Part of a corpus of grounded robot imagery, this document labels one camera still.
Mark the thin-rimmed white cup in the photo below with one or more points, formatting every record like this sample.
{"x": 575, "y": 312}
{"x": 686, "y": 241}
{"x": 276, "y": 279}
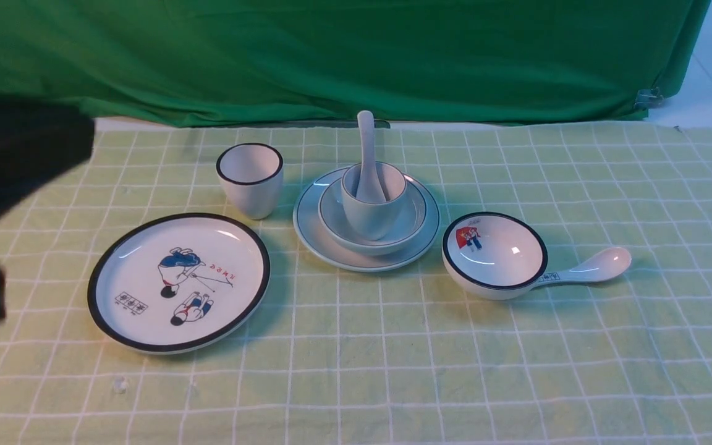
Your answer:
{"x": 374, "y": 221}

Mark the white spoon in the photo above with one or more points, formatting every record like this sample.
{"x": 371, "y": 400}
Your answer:
{"x": 603, "y": 266}
{"x": 368, "y": 167}

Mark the thin-rimmed white bowl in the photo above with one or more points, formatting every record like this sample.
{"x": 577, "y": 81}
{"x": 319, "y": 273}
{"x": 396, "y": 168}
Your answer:
{"x": 416, "y": 219}

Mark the plain white plate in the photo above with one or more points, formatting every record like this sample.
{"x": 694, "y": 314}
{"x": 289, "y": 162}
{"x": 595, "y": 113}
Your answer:
{"x": 313, "y": 236}

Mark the black-rimmed white cup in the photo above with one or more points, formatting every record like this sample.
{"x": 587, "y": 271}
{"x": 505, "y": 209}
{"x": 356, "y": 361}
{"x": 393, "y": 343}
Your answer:
{"x": 252, "y": 177}

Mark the black-rimmed bowl with flag picture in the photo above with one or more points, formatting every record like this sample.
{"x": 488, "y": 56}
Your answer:
{"x": 494, "y": 256}

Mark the black-rimmed illustrated plate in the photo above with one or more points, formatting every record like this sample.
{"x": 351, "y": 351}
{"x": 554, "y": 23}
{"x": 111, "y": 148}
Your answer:
{"x": 179, "y": 283}

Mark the green backdrop cloth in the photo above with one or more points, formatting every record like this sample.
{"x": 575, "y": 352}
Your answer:
{"x": 210, "y": 63}

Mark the white spoon beside bowl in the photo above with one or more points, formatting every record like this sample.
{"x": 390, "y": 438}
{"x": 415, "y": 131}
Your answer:
{"x": 603, "y": 266}

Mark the metal binder clip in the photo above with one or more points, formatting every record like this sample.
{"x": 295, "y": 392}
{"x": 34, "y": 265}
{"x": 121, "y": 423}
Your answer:
{"x": 649, "y": 98}

